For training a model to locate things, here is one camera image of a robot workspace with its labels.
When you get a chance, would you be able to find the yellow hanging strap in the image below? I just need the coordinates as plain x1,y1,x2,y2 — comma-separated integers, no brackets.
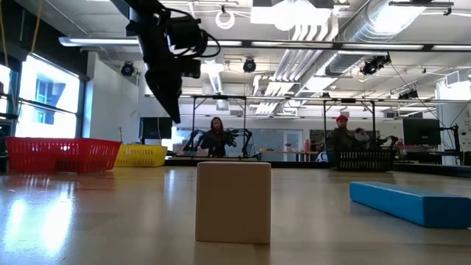
0,0,9,69
30,0,42,53

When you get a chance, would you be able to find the small black ceiling rig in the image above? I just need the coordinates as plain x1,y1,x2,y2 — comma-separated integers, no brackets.
397,89,419,101

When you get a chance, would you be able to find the black ceiling camera rig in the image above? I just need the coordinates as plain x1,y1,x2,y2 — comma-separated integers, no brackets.
359,54,392,77

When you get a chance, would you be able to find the black aluminium table frame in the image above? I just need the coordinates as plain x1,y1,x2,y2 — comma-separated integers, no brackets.
163,156,471,179

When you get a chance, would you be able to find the black computer monitor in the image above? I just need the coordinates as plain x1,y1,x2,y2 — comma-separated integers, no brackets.
402,117,442,146
138,116,174,145

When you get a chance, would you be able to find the left arm's black wrist camera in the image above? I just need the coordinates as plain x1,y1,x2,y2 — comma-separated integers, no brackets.
167,16,207,58

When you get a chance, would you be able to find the black plastic basket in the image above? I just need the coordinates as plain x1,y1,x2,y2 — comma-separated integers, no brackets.
330,148,399,173

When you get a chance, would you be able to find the window with dark frame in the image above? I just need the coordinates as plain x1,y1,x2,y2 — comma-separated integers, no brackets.
0,53,89,139

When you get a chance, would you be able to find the red plastic basket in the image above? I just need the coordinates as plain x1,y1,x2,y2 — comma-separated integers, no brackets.
4,136,122,174

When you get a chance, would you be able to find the yellow plastic basket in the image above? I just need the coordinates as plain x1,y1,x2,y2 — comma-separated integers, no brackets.
114,144,169,169

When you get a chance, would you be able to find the wooden cube block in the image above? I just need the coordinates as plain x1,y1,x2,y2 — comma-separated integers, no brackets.
194,161,272,245

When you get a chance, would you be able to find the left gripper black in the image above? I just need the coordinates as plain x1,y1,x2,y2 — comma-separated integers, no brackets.
127,18,202,124

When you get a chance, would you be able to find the black ceiling bar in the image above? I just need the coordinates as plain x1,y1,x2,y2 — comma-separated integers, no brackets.
389,0,455,16

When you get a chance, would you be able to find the person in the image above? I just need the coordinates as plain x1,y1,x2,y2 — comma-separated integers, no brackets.
200,116,237,158
325,114,371,150

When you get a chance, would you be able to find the long blue rectangular block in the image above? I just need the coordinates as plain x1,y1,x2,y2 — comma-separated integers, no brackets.
348,180,471,229

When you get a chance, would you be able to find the black beam with light strips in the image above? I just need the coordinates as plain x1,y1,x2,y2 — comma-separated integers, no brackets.
58,36,471,52

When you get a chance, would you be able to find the white coiled cable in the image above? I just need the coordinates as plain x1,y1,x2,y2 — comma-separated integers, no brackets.
215,9,236,30

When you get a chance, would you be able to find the black equipment stand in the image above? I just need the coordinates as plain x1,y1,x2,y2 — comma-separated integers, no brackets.
439,124,461,163

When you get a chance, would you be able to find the left gripper's black cable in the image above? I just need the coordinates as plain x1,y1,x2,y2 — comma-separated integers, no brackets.
169,7,222,60

